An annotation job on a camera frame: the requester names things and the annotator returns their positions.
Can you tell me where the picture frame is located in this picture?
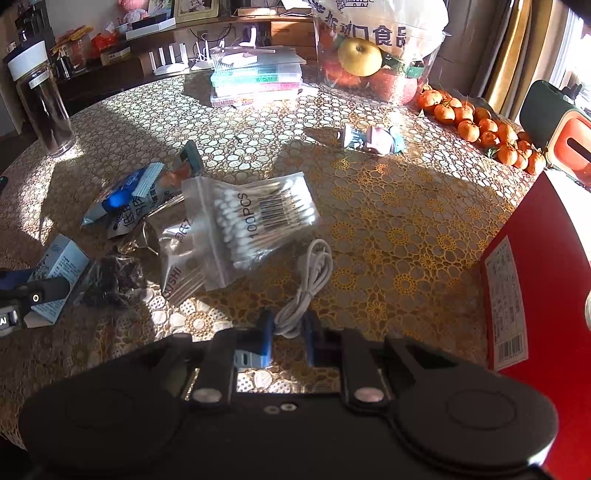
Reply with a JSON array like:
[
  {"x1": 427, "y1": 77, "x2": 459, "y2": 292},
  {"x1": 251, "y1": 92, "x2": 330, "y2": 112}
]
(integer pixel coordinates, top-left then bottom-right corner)
[{"x1": 173, "y1": 0, "x2": 220, "y2": 24}]

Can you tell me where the red cardboard box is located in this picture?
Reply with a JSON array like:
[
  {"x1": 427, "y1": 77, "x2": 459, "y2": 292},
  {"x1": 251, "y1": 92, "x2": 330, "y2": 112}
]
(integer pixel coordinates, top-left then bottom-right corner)
[{"x1": 480, "y1": 170, "x2": 591, "y2": 480}]

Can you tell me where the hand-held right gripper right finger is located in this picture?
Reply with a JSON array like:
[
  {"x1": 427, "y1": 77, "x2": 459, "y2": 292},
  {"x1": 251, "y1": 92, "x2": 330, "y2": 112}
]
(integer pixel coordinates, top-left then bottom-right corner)
[{"x1": 302, "y1": 310, "x2": 446, "y2": 414}]

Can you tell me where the small white blue bottle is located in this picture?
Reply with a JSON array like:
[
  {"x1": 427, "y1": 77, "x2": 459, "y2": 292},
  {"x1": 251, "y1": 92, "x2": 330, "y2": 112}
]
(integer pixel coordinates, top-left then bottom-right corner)
[{"x1": 335, "y1": 124, "x2": 406, "y2": 155}]

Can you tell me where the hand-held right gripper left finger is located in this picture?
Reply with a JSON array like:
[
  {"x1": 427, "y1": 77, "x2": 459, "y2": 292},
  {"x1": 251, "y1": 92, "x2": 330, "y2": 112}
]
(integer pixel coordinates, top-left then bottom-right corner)
[{"x1": 152, "y1": 308, "x2": 277, "y2": 411}]

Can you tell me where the gold floral cloth desktop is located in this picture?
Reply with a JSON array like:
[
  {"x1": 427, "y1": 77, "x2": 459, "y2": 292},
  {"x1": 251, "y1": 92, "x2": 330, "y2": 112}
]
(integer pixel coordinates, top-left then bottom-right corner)
[{"x1": 0, "y1": 69, "x2": 543, "y2": 450}]

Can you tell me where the bag of cotton swabs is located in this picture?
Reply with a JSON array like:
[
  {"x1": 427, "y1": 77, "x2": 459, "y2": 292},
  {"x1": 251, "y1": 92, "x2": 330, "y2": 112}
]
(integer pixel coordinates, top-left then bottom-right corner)
[{"x1": 181, "y1": 172, "x2": 321, "y2": 291}]

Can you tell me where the pile of tangerines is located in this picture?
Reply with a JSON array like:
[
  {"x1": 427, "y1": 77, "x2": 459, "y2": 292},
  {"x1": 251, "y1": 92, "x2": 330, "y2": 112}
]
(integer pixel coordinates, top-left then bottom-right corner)
[{"x1": 417, "y1": 85, "x2": 546, "y2": 175}]

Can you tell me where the bag of black screws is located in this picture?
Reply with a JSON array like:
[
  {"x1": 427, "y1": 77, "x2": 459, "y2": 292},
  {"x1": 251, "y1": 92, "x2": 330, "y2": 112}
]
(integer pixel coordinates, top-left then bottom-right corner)
[{"x1": 76, "y1": 256, "x2": 146, "y2": 310}]

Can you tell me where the green and orange tissue box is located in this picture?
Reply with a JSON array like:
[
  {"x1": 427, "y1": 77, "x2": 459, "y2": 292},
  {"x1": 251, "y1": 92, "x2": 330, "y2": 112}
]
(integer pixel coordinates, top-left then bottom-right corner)
[{"x1": 519, "y1": 79, "x2": 591, "y2": 190}]

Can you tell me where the plastic bag of fruit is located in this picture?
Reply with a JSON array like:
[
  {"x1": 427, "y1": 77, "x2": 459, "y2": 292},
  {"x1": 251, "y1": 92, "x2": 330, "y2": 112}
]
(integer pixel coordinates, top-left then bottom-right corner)
[{"x1": 314, "y1": 0, "x2": 450, "y2": 107}]

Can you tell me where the brown cardboard carton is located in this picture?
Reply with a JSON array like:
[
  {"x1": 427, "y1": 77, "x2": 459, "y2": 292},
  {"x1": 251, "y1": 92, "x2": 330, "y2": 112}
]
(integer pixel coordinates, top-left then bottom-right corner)
[{"x1": 270, "y1": 21, "x2": 319, "y2": 47}]

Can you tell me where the dark wooden sideboard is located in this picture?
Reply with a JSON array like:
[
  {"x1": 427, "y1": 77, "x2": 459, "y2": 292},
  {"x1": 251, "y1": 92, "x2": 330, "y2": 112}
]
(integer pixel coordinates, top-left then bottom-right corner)
[{"x1": 60, "y1": 14, "x2": 324, "y2": 114}]

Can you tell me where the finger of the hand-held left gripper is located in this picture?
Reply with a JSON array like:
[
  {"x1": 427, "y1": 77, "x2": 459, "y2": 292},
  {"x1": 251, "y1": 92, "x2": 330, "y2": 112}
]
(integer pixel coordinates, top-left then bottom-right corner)
[
  {"x1": 0, "y1": 308, "x2": 21, "y2": 340},
  {"x1": 0, "y1": 269, "x2": 71, "y2": 309}
]

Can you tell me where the tan curtain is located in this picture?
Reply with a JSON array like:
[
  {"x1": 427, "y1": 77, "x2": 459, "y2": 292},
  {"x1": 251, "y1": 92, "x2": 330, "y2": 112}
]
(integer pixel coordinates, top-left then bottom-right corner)
[{"x1": 471, "y1": 0, "x2": 546, "y2": 116}]

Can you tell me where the flat white box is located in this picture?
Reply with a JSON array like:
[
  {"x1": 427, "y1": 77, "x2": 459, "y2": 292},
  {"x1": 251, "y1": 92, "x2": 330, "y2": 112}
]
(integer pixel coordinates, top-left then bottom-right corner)
[{"x1": 126, "y1": 17, "x2": 177, "y2": 41}]

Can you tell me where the small orange print snack packet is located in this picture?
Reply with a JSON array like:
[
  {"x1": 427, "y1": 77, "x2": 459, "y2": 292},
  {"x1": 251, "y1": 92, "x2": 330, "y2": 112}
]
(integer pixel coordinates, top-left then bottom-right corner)
[{"x1": 164, "y1": 140, "x2": 202, "y2": 190}]

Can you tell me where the stack of clear plastic cases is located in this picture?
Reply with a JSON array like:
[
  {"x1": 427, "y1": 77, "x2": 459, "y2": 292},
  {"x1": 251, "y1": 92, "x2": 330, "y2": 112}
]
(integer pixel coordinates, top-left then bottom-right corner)
[{"x1": 210, "y1": 46, "x2": 306, "y2": 108}]

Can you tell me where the white router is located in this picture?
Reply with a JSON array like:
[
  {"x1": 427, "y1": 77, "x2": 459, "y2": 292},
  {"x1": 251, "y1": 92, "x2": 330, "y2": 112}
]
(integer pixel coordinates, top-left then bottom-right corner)
[{"x1": 148, "y1": 42, "x2": 190, "y2": 76}]

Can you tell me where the small yellow box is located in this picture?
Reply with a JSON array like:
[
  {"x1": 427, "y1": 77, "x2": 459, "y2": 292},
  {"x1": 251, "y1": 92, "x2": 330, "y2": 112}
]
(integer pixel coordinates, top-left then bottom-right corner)
[{"x1": 99, "y1": 46, "x2": 132, "y2": 65}]

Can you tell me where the blue biscuit packet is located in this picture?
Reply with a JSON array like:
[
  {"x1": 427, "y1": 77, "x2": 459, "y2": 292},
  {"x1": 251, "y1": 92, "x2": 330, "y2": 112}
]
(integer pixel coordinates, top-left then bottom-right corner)
[{"x1": 81, "y1": 164, "x2": 164, "y2": 238}]

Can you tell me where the silver foil packet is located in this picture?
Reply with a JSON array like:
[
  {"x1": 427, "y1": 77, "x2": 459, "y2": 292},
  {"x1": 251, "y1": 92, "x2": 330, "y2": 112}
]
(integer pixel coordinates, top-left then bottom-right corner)
[{"x1": 143, "y1": 203, "x2": 208, "y2": 305}]

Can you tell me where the glass jar with white lid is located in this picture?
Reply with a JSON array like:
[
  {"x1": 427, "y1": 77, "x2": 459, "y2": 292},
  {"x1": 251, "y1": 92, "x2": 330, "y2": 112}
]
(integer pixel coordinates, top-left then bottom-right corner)
[{"x1": 7, "y1": 41, "x2": 76, "y2": 157}]

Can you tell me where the white usb cable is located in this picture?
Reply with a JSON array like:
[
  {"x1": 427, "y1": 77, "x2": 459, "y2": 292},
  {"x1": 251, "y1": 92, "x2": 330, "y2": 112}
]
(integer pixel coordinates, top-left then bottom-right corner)
[{"x1": 274, "y1": 239, "x2": 334, "y2": 340}]

